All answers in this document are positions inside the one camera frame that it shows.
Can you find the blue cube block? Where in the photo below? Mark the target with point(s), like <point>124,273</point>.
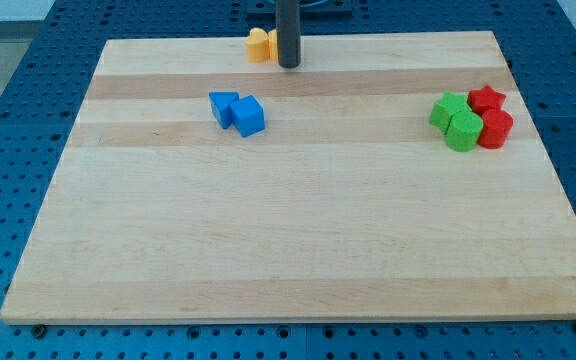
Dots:
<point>248,115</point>

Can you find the light wooden board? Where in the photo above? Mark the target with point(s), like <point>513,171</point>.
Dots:
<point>348,207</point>

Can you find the blue triangle block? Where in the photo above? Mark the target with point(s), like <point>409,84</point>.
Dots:
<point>220,106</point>

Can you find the yellow heart block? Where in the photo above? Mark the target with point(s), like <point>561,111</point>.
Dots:
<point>257,45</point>

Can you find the yellow block behind rod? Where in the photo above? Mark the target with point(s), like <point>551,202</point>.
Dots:
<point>273,45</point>

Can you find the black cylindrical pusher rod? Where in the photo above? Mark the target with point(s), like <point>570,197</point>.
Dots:
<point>287,16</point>

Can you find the green star block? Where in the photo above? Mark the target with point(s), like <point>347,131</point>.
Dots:
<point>446,107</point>

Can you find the green cylinder block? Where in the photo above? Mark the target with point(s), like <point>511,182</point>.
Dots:
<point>464,130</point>

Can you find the red star block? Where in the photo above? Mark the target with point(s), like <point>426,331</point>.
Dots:
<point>484,99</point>

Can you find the red cylinder block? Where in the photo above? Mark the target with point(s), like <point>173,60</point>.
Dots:
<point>497,124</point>

